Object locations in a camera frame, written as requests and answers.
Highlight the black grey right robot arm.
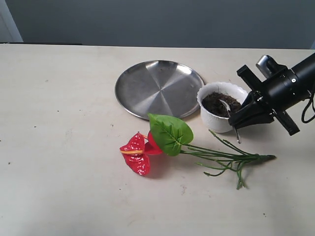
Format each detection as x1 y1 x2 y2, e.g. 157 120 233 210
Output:
228 54 315 136

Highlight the white ceramic flower pot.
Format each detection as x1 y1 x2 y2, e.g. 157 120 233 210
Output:
197 82 248 133

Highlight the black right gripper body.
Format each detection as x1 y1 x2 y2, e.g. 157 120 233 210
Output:
237 64 312 136

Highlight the small steel spoon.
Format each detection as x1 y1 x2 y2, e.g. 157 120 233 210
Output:
219 99 242 144

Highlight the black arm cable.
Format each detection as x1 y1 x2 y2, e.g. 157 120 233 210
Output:
301 92 315 123

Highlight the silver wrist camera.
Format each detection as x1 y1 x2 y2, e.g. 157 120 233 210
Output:
256 55 278 79

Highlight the artificial red anthurium flower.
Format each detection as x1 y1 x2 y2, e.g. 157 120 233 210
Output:
119 114 276 189

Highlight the round steel plate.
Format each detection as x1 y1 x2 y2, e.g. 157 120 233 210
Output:
115 60 205 120

